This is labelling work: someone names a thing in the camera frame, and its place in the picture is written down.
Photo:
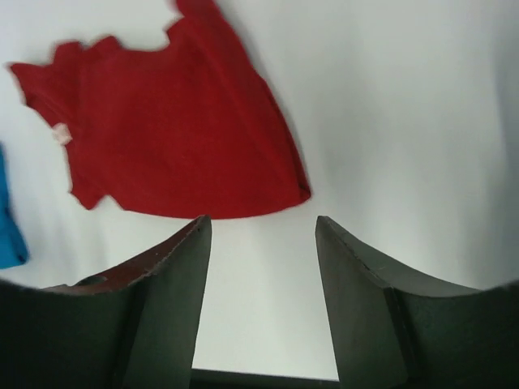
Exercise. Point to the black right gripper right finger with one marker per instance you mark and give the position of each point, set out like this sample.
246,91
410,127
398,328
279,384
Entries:
393,326

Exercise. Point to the folded bright blue t shirt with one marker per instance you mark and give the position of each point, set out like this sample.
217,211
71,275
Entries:
14,251

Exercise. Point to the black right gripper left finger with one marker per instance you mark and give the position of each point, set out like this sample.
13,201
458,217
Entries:
131,326

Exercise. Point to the red t shirt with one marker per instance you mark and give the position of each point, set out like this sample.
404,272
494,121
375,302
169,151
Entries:
186,130

